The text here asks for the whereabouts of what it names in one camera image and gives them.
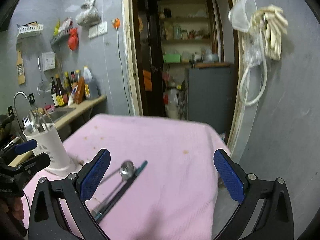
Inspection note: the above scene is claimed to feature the silver table knife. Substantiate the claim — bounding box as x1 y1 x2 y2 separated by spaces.
34 109 44 133

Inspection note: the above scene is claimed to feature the teal-tipped black chopstick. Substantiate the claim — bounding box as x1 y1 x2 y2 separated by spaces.
92 180 127 220
95 160 148 223

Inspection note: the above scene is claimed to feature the silver fork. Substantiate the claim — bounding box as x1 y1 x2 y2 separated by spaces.
23 115 34 133

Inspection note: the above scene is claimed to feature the wooden kitchen counter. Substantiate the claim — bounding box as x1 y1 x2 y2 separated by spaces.
9 95 107 167

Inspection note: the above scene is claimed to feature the person's left hand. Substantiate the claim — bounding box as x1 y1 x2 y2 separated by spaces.
1 198 24 239

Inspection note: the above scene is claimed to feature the white utensil holder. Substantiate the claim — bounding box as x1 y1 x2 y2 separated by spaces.
23 123 77 177

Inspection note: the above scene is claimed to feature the chrome sink faucet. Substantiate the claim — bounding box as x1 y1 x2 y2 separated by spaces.
12 91 30 130

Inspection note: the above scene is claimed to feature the silver spoon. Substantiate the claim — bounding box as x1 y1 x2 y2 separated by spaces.
100 160 136 184

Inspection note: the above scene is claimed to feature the dark soy sauce bottle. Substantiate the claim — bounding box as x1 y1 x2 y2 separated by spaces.
55 74 68 107

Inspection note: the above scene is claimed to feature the brown sauce pouch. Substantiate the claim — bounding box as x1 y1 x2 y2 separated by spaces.
74 77 85 105

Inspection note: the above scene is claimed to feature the pink floral table cloth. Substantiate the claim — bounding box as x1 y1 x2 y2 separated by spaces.
21 113 232 240

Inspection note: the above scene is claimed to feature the wooden paddle board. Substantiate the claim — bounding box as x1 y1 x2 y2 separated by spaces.
17 50 25 85

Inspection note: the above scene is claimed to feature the large oil jug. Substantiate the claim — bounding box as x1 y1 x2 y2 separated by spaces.
83 66 99 100

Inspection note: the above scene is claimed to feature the grey cabinet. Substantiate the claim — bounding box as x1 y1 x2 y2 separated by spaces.
187 65 237 134

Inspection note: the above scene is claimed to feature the red plastic bag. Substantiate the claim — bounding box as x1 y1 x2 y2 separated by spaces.
68 28 79 51

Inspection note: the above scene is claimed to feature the green box on shelf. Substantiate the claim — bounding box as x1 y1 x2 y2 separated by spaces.
163 54 181 63

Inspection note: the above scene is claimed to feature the grey hanging plastic bag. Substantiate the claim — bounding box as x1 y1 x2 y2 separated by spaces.
75 0 101 27

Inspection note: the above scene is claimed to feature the wire strainer ladle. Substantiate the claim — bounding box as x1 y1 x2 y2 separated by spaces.
37 56 51 95

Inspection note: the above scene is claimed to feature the white wall box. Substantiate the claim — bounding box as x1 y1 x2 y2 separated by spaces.
42 51 55 71

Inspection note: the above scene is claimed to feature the white wall rack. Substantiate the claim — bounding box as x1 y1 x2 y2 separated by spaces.
17 24 44 40

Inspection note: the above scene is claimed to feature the white wall socket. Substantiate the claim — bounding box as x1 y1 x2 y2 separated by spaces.
88 21 107 39

